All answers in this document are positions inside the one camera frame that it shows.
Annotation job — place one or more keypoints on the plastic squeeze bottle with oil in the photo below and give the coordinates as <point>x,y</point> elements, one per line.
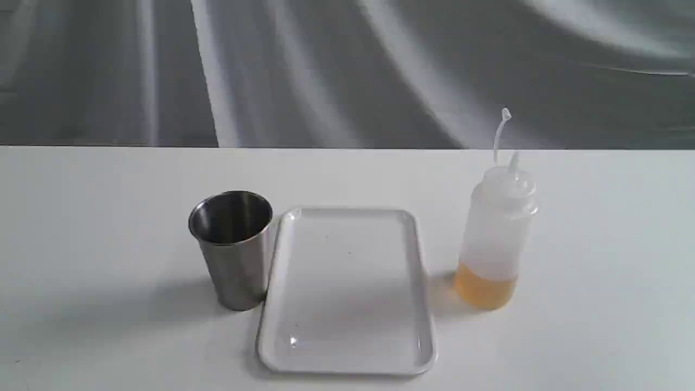
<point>502,206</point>

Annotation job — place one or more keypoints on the stainless steel cup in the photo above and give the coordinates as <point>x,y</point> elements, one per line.
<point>233,232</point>

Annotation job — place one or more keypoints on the white rectangular plastic tray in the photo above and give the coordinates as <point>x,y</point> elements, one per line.
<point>347,295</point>

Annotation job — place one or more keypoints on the grey fabric backdrop curtain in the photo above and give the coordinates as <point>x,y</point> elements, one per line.
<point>348,74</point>

